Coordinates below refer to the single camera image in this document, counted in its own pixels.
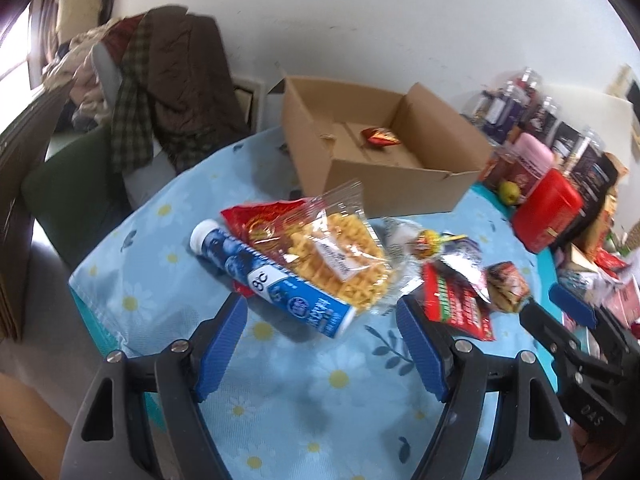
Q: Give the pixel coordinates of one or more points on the blue and white tube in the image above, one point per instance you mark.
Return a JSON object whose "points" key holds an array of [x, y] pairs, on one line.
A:
{"points": [[280, 290]]}

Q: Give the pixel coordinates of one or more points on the dark green chair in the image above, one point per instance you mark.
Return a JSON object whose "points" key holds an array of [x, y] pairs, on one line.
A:
{"points": [[65, 190]]}

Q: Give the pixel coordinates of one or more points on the red and green snack packet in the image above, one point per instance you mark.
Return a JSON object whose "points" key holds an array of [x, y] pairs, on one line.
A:
{"points": [[450, 305]]}

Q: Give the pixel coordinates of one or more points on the clear jar red contents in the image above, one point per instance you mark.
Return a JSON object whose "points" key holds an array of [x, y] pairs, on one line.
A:
{"points": [[527, 85]]}

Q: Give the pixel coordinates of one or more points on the cream cushion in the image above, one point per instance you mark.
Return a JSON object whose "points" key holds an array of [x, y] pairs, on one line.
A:
{"points": [[77, 5]]}

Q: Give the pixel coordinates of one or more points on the pink plastic bag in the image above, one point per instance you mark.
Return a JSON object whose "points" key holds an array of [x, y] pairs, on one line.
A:
{"points": [[622, 300]]}

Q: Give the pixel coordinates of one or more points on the pink lidded jar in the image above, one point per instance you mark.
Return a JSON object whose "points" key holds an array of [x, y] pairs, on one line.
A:
{"points": [[535, 152]]}

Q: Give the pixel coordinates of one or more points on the spice jar orange powder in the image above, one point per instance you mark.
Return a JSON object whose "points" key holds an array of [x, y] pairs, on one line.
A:
{"points": [[495, 165]]}

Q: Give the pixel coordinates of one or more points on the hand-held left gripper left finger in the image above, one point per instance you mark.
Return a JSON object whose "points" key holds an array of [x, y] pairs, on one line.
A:
{"points": [[222, 350]]}

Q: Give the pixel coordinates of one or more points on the clear jar portrait label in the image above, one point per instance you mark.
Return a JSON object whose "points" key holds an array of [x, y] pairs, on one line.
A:
{"points": [[542, 115]]}

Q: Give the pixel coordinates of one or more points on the small red foil snack packet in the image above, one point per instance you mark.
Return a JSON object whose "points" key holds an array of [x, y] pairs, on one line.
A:
{"points": [[380, 136]]}

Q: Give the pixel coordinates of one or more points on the green plaid shirt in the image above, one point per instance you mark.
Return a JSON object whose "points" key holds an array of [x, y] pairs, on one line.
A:
{"points": [[130, 110]]}

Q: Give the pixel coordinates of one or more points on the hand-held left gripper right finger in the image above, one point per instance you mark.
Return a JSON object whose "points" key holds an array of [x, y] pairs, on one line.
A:
{"points": [[420, 350]]}

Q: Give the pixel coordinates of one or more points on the red canister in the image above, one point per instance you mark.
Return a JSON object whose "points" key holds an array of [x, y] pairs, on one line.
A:
{"points": [[545, 210]]}

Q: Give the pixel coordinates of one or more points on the clear waffle snack packet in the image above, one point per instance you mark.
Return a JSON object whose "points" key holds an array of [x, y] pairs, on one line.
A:
{"points": [[345, 270]]}

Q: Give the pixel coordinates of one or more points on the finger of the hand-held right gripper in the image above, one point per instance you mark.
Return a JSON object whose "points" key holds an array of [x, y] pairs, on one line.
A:
{"points": [[575, 305], [547, 330]]}

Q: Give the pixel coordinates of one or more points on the yellow lollipop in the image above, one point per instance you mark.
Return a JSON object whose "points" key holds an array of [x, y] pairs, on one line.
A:
{"points": [[427, 245]]}

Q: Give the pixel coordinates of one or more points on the purple and silver snack packet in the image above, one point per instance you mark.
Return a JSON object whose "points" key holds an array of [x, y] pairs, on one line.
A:
{"points": [[465, 260]]}

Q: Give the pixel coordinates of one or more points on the white board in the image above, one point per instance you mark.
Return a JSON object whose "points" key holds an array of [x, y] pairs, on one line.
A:
{"points": [[625, 110]]}

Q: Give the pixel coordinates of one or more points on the cardboard box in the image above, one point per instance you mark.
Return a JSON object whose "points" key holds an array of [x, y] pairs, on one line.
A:
{"points": [[390, 185]]}

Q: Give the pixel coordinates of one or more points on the window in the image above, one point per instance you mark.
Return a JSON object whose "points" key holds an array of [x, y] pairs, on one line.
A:
{"points": [[15, 55]]}

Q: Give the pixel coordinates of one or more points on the blue floral tablecloth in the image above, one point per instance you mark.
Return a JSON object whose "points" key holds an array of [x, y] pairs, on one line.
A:
{"points": [[310, 410]]}

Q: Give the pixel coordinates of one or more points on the pile of clothes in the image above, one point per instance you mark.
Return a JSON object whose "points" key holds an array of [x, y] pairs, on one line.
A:
{"points": [[85, 80]]}

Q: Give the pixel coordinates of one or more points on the grey chair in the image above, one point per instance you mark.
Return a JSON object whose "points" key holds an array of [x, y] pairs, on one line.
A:
{"points": [[106, 67]]}

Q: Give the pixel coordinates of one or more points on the black coffee bag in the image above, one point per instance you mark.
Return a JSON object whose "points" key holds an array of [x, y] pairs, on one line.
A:
{"points": [[565, 139]]}

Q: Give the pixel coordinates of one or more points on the green fruit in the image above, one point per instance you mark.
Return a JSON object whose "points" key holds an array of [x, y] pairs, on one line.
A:
{"points": [[509, 191]]}

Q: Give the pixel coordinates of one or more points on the clear jar dark blue label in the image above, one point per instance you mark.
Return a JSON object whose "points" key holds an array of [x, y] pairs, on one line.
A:
{"points": [[492, 107]]}

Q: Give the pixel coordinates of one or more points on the brown quilted jacket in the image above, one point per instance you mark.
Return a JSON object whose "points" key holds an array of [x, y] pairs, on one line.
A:
{"points": [[190, 70]]}

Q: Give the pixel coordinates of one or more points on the curtain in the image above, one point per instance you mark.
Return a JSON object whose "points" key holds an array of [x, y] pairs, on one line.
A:
{"points": [[47, 20]]}

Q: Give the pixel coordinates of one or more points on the clear jar of grains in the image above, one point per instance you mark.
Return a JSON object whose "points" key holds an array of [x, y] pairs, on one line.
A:
{"points": [[585, 157]]}

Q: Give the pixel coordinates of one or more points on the brown sausage snack packet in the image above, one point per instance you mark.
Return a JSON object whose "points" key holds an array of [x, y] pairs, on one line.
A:
{"points": [[507, 285]]}

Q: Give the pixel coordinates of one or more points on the teal table cover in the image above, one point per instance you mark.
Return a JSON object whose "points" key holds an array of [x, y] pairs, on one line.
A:
{"points": [[545, 262]]}

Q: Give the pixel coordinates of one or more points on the large red snack packet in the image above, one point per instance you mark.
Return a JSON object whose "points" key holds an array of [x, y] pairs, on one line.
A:
{"points": [[245, 220]]}

